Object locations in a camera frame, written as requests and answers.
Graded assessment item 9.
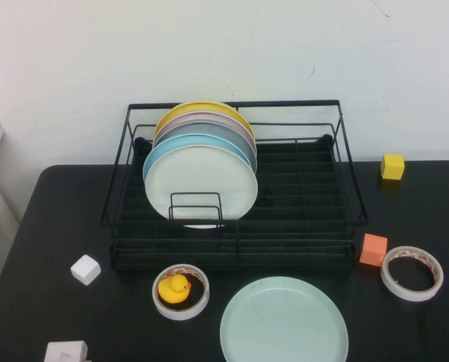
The mint green plate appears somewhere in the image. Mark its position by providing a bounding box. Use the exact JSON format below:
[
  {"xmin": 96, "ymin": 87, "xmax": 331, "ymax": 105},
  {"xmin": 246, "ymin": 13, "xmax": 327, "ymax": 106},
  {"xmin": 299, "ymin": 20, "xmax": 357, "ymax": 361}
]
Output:
[{"xmin": 220, "ymin": 276, "xmax": 349, "ymax": 362}]

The cream white plate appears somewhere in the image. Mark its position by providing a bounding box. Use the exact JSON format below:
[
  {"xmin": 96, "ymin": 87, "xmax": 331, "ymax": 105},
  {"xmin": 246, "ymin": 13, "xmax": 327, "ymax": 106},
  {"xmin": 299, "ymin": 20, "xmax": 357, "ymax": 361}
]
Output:
[{"xmin": 144, "ymin": 144, "xmax": 260, "ymax": 230}]

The grey plate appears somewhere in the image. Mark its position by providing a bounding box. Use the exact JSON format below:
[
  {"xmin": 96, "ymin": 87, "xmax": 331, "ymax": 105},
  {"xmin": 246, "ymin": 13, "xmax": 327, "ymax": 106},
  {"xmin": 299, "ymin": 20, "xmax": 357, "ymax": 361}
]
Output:
[{"xmin": 152, "ymin": 119, "xmax": 258, "ymax": 169}]

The blue plate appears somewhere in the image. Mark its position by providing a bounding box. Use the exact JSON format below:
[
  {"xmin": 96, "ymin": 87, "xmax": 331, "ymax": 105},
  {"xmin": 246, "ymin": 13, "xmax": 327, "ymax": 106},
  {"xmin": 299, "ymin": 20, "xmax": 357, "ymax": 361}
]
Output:
[{"xmin": 142, "ymin": 132, "xmax": 254, "ymax": 182}]

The pink plate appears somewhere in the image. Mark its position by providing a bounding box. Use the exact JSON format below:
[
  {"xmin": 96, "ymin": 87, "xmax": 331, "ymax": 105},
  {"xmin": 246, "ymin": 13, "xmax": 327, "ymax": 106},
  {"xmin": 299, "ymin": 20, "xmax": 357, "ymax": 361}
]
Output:
[{"xmin": 152, "ymin": 111, "xmax": 257, "ymax": 154}]

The yellow plate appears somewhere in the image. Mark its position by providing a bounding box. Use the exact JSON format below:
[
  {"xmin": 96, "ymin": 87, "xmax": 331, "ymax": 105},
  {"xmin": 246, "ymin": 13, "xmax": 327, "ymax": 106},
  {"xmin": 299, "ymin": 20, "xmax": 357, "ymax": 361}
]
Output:
[{"xmin": 153, "ymin": 100, "xmax": 255, "ymax": 143}]

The yellow rubber duck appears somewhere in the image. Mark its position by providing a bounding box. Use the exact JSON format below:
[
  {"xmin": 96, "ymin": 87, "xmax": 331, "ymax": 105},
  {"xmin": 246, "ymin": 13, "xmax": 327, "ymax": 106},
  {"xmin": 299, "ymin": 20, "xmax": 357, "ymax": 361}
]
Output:
[{"xmin": 157, "ymin": 274, "xmax": 192, "ymax": 304}]

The white tape roll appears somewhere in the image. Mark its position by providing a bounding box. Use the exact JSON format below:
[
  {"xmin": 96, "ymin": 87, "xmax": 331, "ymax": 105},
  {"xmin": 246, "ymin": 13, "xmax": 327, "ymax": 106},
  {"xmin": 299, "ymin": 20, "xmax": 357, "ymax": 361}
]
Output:
[
  {"xmin": 151, "ymin": 263, "xmax": 211, "ymax": 321},
  {"xmin": 380, "ymin": 245, "xmax": 444, "ymax": 302}
]

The orange cube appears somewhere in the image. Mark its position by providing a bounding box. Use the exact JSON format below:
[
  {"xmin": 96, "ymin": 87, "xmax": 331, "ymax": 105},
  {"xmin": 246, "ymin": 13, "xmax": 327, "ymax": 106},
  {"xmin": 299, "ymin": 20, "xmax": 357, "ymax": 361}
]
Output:
[{"xmin": 359, "ymin": 233, "xmax": 389, "ymax": 268}]

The white cube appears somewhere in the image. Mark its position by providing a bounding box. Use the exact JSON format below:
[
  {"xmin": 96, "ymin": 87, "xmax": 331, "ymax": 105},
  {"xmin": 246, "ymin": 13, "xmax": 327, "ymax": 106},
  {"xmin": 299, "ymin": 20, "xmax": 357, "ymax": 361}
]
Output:
[{"xmin": 69, "ymin": 254, "xmax": 102, "ymax": 286}]

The yellow cube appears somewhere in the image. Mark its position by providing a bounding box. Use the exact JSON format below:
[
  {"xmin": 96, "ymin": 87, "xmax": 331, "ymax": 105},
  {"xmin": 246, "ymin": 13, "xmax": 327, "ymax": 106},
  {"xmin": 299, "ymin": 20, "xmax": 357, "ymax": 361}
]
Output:
[{"xmin": 380, "ymin": 153, "xmax": 405, "ymax": 181}]

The white rectangular block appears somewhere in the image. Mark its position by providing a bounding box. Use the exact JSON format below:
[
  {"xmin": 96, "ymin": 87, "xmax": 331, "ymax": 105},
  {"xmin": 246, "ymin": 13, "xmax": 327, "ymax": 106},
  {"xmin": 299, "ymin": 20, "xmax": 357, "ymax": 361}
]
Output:
[{"xmin": 43, "ymin": 340, "xmax": 88, "ymax": 362}]

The black wire dish rack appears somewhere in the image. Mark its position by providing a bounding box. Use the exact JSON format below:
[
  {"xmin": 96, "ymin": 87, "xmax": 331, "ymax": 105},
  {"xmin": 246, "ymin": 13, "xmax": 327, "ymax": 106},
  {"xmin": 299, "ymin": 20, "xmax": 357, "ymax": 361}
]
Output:
[{"xmin": 100, "ymin": 99, "xmax": 369, "ymax": 273}]

